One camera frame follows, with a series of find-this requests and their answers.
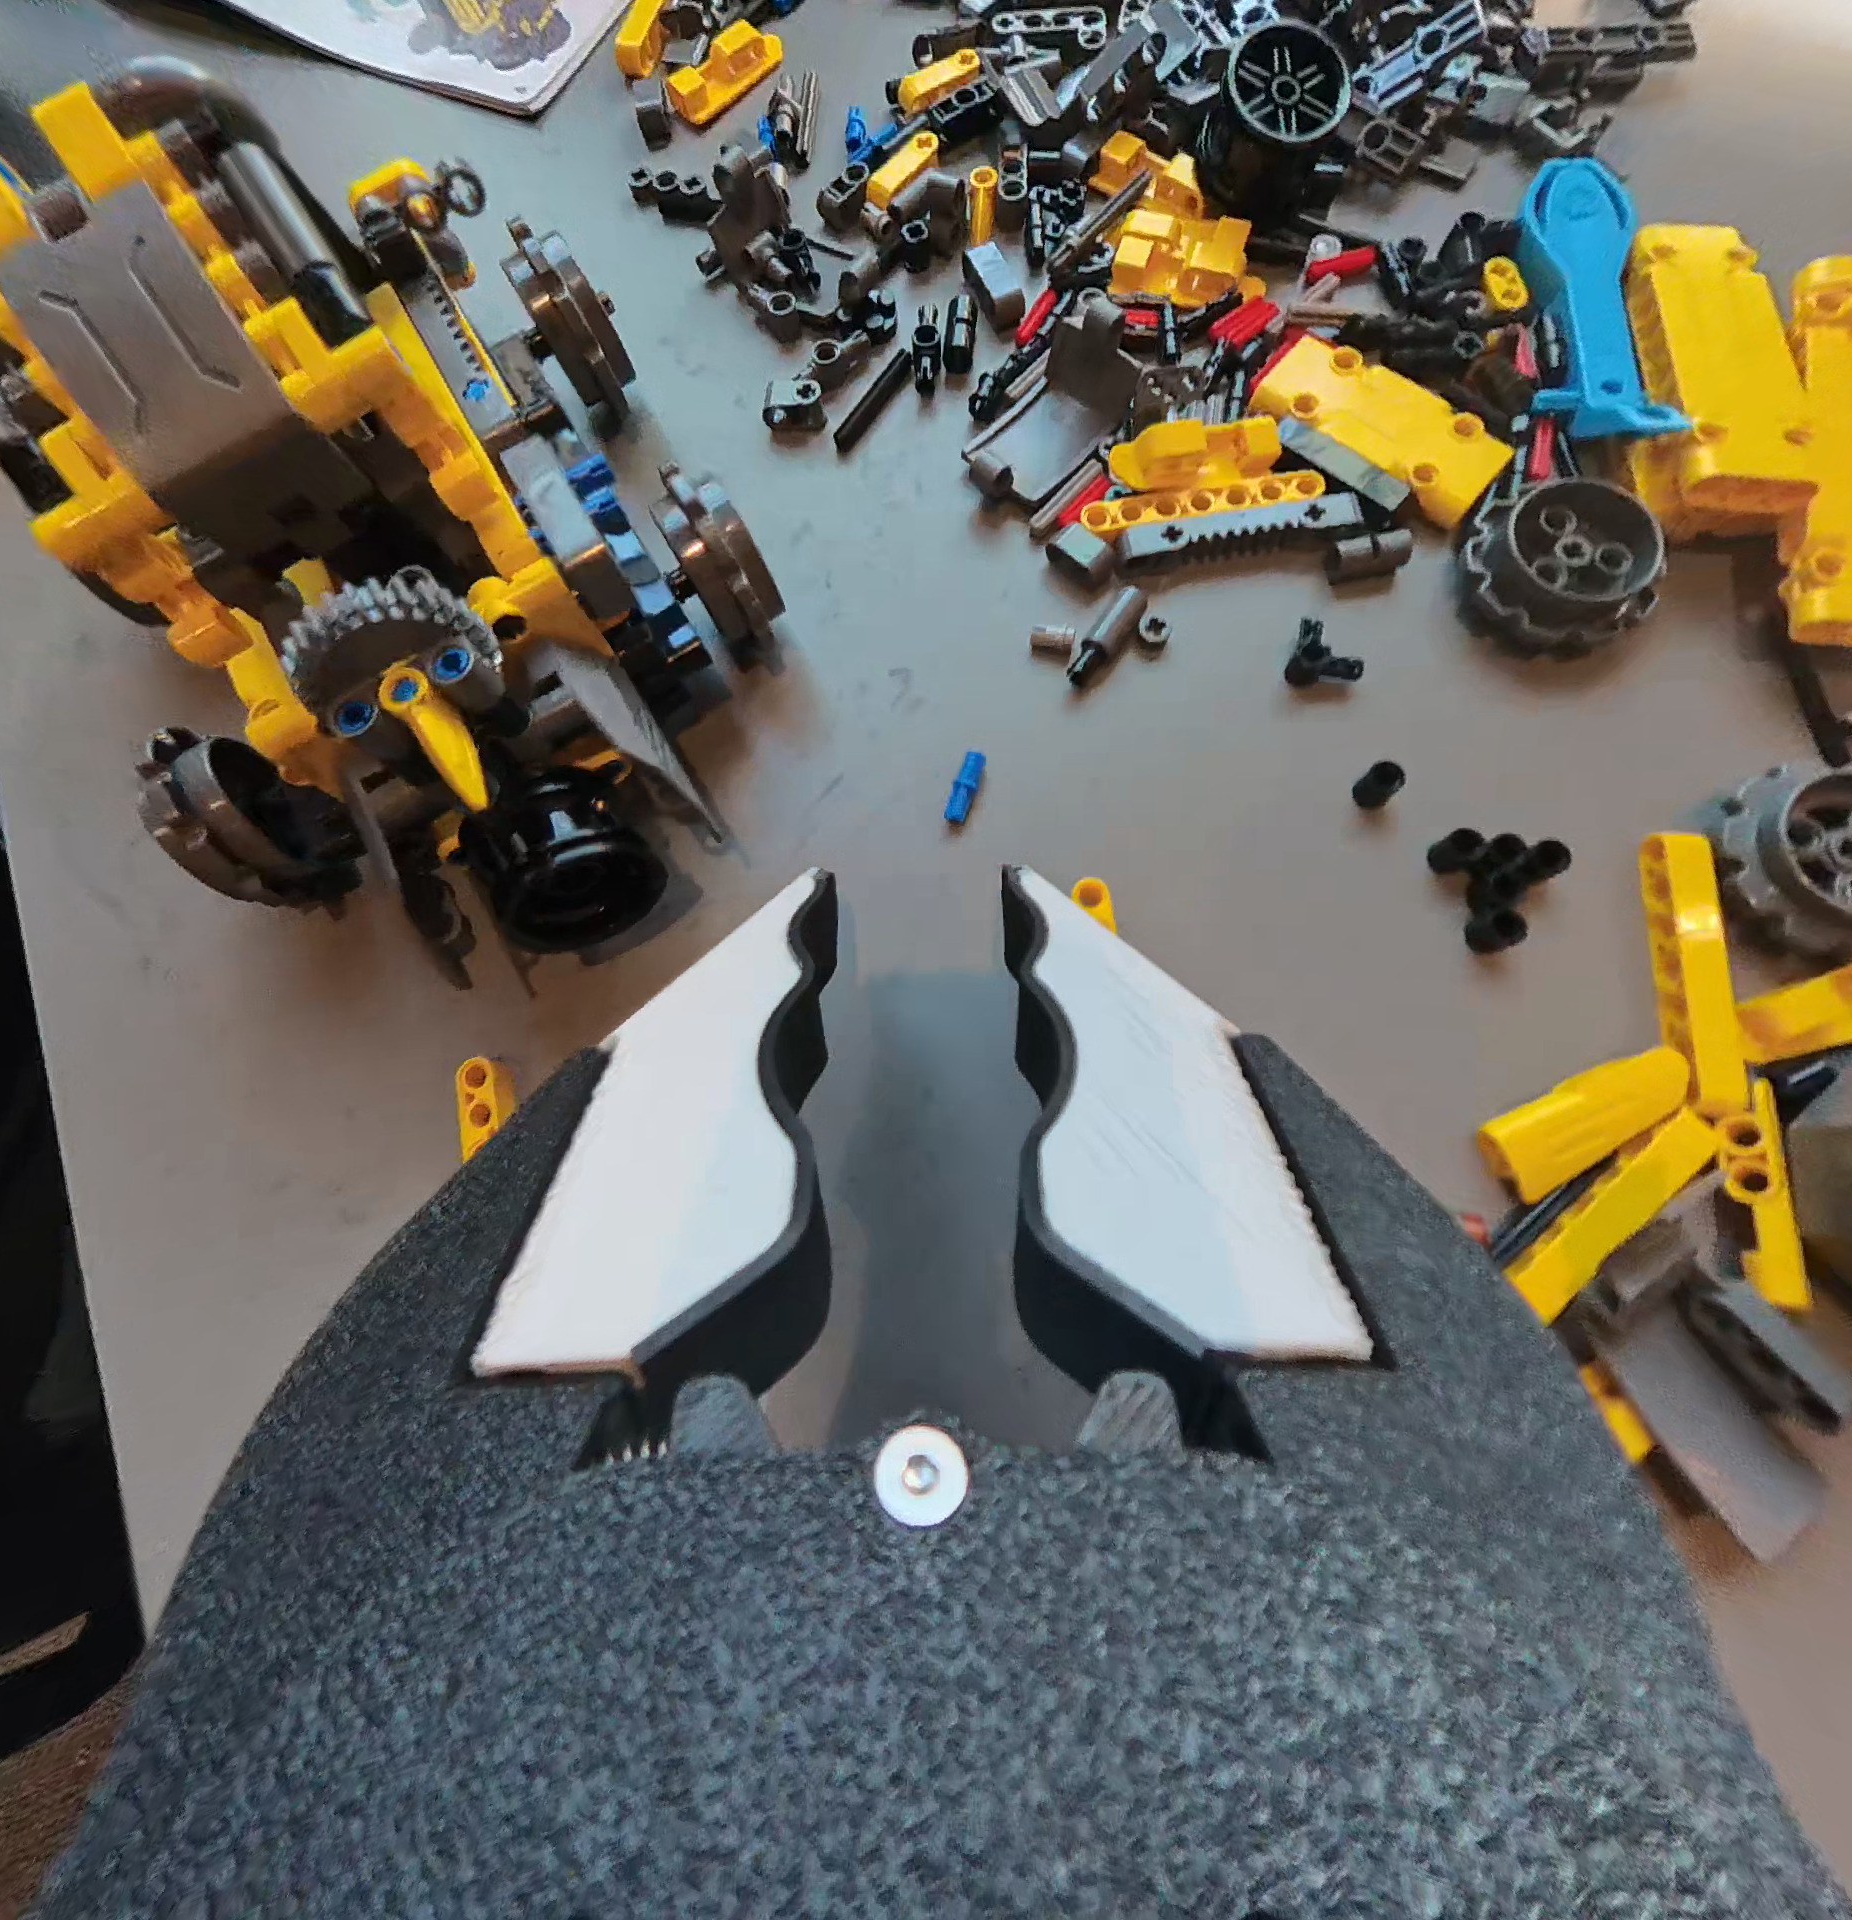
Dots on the pile of mixed coloured pieces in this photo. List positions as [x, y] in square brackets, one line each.
[1093, 255]

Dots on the yellow beam assembly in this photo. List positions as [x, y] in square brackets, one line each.
[1692, 975]

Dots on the dark grey sprocket wheel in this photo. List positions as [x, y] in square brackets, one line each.
[1820, 862]
[1564, 562]

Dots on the yellow stacked beam frame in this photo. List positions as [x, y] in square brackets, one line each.
[1767, 406]

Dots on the black connector cluster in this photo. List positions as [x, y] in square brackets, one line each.
[1495, 885]

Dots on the yellow toy vehicle model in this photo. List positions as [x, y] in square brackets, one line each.
[191, 376]

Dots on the short yellow holed beam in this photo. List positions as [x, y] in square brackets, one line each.
[1095, 902]

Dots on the yellow rectangular panel piece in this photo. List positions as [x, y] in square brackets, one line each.
[1377, 406]

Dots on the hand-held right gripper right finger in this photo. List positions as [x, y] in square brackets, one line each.
[1181, 1200]

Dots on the black small bushing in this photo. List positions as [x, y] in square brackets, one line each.
[1377, 783]

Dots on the blue pin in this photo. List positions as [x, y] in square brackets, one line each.
[965, 788]

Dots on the grey pin connector piece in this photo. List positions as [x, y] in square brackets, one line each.
[1106, 632]

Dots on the grey gear rack beam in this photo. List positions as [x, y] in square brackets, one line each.
[1227, 526]

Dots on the grey curved panel piece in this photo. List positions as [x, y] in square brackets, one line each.
[1061, 406]

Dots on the grey desk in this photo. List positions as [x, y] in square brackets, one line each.
[896, 706]

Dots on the black wheel rim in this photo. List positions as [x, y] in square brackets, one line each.
[1286, 83]

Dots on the blue brick separator tool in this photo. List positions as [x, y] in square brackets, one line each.
[1585, 300]

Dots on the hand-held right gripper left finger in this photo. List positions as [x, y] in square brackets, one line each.
[656, 1200]

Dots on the black angled connector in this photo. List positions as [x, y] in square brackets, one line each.
[1321, 657]

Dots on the long yellow holed beam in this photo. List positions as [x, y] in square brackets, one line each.
[484, 1104]

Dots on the instruction booklet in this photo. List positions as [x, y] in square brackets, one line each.
[462, 46]

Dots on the grey battery box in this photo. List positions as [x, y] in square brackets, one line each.
[1849, 1185]

